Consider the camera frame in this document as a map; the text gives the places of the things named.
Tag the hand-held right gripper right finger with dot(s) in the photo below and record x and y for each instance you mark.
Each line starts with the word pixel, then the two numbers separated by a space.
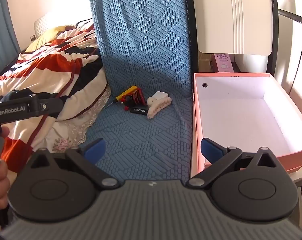
pixel 211 151

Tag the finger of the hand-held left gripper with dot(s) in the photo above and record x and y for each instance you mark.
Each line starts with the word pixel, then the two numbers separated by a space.
pixel 52 107

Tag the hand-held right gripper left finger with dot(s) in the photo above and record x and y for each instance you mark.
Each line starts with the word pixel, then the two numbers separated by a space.
pixel 94 151

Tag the pink shoe box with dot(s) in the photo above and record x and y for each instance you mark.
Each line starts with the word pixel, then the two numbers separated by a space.
pixel 241 117

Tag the yellow screwdriver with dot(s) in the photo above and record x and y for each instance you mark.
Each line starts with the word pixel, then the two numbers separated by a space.
pixel 127 91

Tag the red and black toy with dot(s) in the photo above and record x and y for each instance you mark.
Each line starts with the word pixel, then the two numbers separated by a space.
pixel 137 97

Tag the beige hair claw clip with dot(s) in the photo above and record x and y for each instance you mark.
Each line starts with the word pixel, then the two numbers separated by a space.
pixel 153 110

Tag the person's left hand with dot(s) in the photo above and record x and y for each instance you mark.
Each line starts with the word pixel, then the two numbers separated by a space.
pixel 0 175

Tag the floral lace bed skirt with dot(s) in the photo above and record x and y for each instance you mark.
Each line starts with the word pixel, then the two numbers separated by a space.
pixel 73 127

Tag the red white printed blanket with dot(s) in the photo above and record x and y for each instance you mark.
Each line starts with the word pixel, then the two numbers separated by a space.
pixel 40 65

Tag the yellow pillow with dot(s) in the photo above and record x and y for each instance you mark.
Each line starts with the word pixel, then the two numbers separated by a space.
pixel 48 33

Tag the white charger cube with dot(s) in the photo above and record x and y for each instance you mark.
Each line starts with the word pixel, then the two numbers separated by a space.
pixel 159 95

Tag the blue curtain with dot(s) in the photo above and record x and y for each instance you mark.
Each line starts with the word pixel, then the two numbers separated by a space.
pixel 0 30

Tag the pink carton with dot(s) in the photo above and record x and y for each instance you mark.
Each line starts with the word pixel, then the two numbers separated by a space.
pixel 223 62

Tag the blue textured chair cover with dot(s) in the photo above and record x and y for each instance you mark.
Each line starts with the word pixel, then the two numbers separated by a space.
pixel 141 42

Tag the black curved tube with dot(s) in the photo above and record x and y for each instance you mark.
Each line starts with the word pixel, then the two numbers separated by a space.
pixel 298 17

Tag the black frame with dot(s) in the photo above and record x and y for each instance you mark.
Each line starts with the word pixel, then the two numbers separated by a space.
pixel 192 30

